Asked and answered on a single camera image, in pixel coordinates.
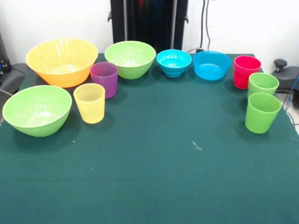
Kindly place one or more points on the green plastic bowl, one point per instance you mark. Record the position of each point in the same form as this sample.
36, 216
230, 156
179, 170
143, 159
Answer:
37, 112
130, 60

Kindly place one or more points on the large orange plastic bowl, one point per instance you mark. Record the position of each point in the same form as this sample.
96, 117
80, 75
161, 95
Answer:
58, 58

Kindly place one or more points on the purple plastic cup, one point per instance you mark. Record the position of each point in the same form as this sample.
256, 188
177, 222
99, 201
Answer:
106, 79

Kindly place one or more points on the ribbed cyan plastic bowl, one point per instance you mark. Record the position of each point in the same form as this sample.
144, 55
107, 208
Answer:
174, 63

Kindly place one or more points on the yellow plastic cup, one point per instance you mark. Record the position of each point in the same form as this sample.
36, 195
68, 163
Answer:
90, 107

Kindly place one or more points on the dark green table cloth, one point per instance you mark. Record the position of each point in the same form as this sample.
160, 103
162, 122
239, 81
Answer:
149, 175

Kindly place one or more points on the translucent blue plastic bowl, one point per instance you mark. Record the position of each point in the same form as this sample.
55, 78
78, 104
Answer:
211, 67

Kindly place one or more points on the red plastic cup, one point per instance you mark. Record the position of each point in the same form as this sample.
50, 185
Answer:
244, 72

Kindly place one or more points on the green plastic cup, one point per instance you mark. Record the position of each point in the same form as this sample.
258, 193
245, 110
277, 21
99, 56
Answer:
261, 114
262, 84

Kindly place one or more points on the black stand base with knob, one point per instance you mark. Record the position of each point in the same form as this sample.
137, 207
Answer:
289, 74

